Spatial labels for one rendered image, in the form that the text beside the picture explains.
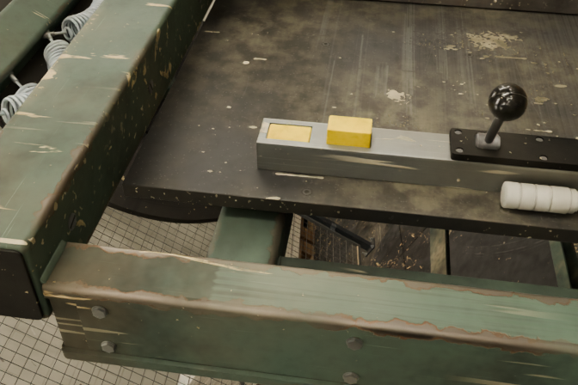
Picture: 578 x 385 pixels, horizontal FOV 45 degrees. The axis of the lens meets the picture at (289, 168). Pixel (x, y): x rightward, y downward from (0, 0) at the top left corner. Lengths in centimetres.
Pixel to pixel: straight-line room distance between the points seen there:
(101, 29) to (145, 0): 9
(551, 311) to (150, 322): 36
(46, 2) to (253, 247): 108
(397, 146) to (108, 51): 36
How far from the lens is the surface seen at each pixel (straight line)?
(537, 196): 80
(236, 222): 81
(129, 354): 71
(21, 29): 163
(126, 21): 94
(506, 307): 64
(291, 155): 80
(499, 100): 70
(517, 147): 82
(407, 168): 80
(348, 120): 80
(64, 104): 79
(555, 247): 294
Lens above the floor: 186
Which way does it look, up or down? 13 degrees down
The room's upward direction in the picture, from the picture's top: 61 degrees counter-clockwise
